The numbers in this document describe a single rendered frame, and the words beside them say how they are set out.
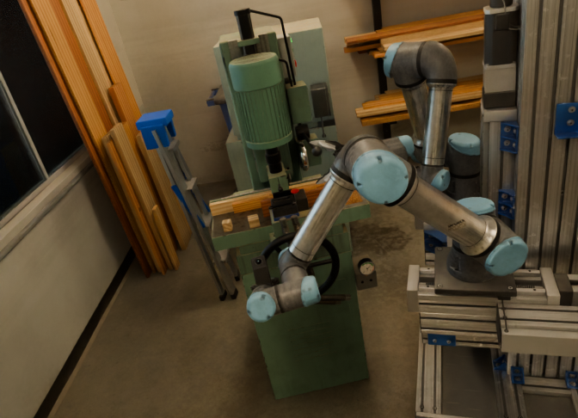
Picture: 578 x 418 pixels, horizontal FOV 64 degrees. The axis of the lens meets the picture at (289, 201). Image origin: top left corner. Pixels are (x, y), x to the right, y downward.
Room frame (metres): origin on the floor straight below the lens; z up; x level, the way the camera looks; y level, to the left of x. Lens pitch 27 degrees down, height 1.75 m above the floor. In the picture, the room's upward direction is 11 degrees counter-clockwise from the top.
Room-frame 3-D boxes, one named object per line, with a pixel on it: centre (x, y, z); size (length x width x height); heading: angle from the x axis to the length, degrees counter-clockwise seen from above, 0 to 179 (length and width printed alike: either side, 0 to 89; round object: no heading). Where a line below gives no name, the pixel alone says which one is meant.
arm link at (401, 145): (1.49, -0.40, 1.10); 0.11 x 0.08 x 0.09; 92
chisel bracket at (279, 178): (1.68, 0.02, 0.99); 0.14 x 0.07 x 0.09; 2
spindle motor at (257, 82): (1.66, 0.03, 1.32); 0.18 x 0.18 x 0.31
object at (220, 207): (1.68, 0.01, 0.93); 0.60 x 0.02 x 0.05; 92
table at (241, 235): (1.55, 0.01, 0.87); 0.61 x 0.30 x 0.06; 92
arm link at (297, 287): (1.01, 0.03, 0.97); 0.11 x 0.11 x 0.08; 1
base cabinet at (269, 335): (1.78, 0.03, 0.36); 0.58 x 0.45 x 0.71; 2
